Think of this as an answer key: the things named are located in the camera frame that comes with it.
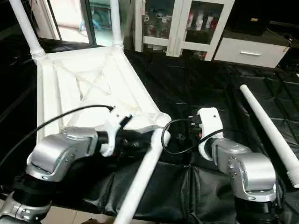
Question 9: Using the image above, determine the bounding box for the white plastic table leg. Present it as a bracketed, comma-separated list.
[8, 0, 48, 60]
[112, 124, 171, 224]
[239, 84, 299, 189]
[109, 0, 125, 50]

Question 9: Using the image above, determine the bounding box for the white plastic table top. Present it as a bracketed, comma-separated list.
[35, 44, 172, 157]

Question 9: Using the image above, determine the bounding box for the black table mat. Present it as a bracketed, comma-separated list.
[0, 35, 299, 224]

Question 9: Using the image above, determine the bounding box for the white drawer unit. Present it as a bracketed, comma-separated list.
[214, 36, 291, 69]

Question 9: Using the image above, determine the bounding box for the white glass door cabinet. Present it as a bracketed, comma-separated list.
[135, 0, 236, 62]

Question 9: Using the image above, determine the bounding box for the teal plastic stool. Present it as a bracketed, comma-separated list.
[88, 9, 113, 34]

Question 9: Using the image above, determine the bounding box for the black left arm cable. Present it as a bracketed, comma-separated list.
[0, 104, 115, 169]

